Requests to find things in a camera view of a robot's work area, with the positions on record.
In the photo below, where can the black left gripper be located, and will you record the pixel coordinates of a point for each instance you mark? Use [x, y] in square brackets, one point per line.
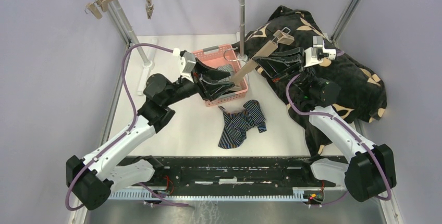
[210, 74]

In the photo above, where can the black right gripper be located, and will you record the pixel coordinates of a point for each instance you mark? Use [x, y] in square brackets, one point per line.
[280, 65]

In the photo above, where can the grey striped underwear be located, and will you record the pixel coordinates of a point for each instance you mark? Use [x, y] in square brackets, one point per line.
[227, 68]

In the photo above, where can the navy striped underwear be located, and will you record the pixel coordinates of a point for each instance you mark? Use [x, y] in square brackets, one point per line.
[238, 123]

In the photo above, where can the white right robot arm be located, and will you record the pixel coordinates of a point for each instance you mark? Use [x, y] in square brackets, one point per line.
[370, 169]

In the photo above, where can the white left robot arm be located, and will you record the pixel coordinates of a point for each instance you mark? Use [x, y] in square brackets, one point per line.
[93, 178]

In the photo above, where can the pink plastic basket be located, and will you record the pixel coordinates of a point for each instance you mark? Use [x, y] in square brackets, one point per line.
[221, 55]

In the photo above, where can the right metal rack pole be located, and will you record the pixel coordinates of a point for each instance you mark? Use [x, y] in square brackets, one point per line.
[242, 55]

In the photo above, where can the black floral blanket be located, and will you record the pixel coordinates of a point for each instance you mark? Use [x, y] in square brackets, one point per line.
[362, 95]

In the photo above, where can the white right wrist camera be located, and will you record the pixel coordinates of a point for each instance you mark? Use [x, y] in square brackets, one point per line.
[316, 54]

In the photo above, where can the right aluminium frame post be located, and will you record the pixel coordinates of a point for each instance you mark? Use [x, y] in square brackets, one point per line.
[343, 20]

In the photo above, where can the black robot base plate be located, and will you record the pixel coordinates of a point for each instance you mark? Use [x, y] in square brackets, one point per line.
[237, 176]

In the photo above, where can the left aluminium frame rail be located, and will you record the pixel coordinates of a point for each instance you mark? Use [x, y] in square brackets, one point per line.
[113, 101]

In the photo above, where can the white slotted cable duct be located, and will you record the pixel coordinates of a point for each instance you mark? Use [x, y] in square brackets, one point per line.
[145, 195]

